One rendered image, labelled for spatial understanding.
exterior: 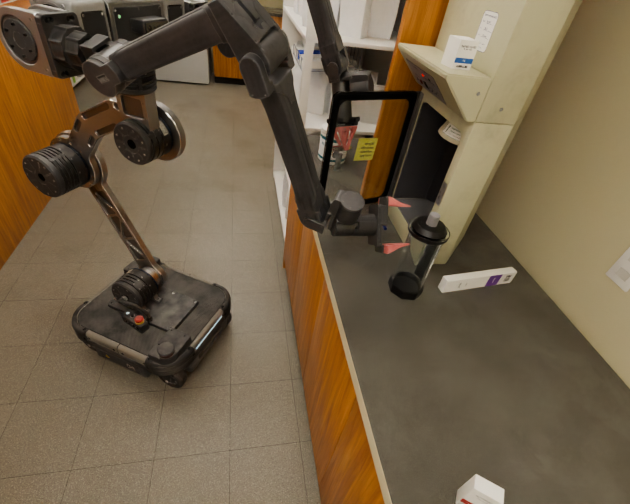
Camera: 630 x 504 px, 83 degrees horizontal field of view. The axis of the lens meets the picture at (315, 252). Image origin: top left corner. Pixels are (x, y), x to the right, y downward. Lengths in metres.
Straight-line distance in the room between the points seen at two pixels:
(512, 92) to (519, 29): 0.13
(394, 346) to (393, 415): 0.18
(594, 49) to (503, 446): 1.09
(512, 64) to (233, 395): 1.67
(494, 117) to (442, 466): 0.79
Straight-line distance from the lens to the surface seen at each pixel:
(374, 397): 0.86
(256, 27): 0.68
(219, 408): 1.87
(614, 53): 1.36
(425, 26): 1.28
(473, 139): 1.02
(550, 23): 1.01
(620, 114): 1.30
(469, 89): 0.96
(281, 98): 0.69
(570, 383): 1.14
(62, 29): 1.00
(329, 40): 1.17
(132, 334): 1.87
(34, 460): 1.98
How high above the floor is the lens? 1.67
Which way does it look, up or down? 40 degrees down
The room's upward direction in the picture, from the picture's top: 10 degrees clockwise
